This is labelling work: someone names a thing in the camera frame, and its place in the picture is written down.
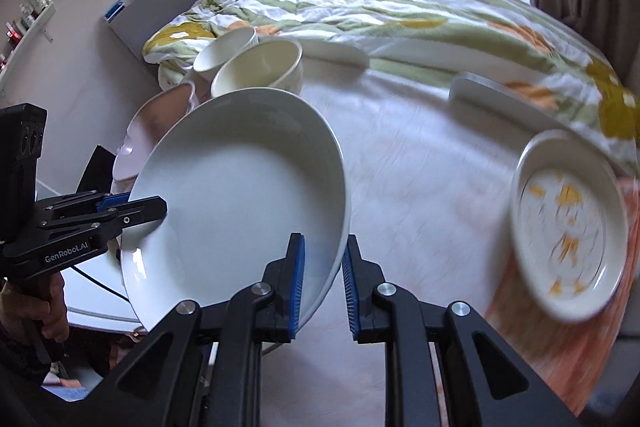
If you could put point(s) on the large white plate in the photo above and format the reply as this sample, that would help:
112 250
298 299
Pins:
235 187

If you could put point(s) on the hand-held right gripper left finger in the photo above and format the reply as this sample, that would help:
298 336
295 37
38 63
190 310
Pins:
295 287

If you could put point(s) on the white round side table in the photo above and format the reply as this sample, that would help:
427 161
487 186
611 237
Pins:
100 317

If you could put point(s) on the white and peach floral cloth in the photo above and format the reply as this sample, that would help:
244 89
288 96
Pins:
430 147

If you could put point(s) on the grey headboard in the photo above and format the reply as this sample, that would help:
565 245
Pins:
165 2

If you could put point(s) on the person's left hand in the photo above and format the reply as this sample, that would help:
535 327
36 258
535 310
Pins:
52 312

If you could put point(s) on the cream cup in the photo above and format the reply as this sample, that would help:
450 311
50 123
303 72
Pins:
225 49

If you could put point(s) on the floral striped blanket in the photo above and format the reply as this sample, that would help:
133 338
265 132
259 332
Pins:
410 7

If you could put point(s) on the blue book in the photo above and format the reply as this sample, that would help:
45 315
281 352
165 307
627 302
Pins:
114 10

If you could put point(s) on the cream white bowl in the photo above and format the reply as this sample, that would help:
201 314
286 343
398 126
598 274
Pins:
260 67

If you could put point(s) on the white wall shelf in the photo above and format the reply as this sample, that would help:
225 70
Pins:
30 34

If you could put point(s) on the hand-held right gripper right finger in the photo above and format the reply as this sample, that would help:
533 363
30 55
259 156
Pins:
349 292

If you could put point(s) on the duck print plate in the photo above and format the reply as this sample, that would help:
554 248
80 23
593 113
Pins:
565 227

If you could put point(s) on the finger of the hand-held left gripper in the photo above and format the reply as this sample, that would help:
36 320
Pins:
142 211
112 202

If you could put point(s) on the black angular object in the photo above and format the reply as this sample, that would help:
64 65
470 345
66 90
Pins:
97 174

